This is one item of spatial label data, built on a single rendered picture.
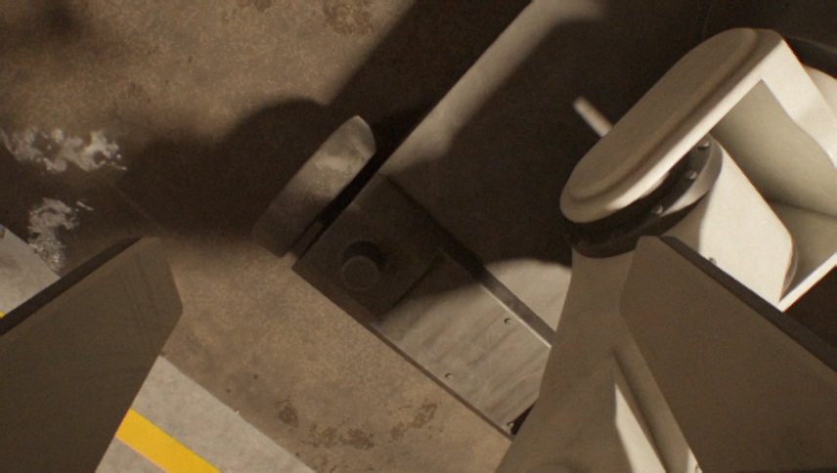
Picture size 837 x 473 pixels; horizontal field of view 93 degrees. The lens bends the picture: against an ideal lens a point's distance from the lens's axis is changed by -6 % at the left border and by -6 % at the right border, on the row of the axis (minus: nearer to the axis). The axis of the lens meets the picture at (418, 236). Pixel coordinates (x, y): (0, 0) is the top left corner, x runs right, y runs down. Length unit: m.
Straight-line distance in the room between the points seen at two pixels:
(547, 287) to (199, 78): 0.55
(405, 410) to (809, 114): 0.68
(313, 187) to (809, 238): 0.46
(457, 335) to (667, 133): 0.30
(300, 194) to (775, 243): 0.42
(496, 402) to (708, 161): 0.36
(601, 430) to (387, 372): 0.58
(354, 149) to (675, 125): 0.30
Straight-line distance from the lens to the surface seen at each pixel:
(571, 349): 0.33
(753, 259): 0.38
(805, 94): 0.41
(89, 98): 0.78
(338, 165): 0.46
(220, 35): 0.69
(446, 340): 0.51
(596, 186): 0.36
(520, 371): 0.55
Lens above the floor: 0.64
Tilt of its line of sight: 74 degrees down
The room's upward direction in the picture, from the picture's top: 174 degrees clockwise
